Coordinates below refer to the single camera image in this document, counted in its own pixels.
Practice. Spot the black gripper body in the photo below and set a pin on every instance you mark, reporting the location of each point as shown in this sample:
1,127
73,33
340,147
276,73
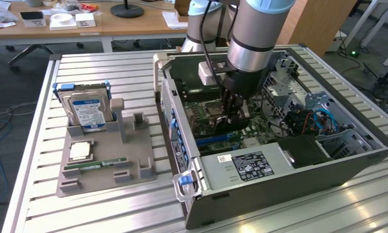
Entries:
243,83

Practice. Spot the green graphics card black fan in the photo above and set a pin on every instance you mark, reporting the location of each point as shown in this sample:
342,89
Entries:
220,126

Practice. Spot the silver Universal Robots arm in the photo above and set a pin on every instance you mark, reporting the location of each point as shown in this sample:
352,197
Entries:
255,29

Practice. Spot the CPU socket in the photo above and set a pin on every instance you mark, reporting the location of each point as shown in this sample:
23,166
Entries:
213,109

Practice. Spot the green motherboard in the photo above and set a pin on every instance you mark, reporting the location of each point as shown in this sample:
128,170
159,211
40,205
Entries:
259,126

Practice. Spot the perforated metal drive cage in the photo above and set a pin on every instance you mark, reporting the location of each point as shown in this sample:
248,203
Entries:
277,97

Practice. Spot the blue expansion slot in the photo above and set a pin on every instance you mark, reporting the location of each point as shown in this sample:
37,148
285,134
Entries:
213,140

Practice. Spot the grey power supply unit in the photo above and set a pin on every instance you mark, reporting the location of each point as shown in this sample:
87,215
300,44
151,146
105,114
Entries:
213,170

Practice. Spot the black fan shroud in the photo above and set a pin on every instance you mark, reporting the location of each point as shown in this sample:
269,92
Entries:
300,150

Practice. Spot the blue case latch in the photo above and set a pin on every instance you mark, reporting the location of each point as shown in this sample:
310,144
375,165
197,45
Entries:
184,180

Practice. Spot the stack of white papers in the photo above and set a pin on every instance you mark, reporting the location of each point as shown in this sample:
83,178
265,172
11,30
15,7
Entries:
175,21

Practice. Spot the metal disk bay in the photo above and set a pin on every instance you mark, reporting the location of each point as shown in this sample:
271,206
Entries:
343,145

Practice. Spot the wooden cabinet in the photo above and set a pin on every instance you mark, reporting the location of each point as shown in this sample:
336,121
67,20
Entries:
323,24

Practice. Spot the open grey PC case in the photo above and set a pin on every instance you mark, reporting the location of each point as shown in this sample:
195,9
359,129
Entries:
277,194

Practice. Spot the brown cardboard box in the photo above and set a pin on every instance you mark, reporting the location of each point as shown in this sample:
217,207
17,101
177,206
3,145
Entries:
181,7

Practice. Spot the wooden desk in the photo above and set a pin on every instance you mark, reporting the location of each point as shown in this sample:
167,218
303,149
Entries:
132,26

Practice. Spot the hard disk blue label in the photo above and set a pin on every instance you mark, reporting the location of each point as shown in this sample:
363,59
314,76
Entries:
87,111

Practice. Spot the black round lamp base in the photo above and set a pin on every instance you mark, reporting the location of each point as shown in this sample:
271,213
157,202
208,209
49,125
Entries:
127,11

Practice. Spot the green RAM stick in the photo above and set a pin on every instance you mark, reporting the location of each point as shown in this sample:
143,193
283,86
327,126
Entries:
93,165

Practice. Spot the silver CPU chip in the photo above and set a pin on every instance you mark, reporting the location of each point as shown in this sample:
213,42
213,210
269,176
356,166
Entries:
79,151

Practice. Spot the grey parts rack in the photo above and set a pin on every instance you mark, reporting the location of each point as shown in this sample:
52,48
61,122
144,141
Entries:
96,179

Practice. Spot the plain white box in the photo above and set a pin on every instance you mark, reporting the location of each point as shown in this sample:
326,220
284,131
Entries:
84,20

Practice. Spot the black office chair base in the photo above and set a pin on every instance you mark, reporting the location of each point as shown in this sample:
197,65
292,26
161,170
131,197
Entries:
28,52

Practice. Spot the white box black lid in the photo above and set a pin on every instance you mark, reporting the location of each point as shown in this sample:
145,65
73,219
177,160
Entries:
32,19

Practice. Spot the clear plastic bag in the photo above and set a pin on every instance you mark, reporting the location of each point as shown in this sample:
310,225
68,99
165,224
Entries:
0,12

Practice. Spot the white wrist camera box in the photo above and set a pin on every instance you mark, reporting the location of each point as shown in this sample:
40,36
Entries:
207,75

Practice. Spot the white table frame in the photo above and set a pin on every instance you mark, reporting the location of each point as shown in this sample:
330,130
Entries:
375,21

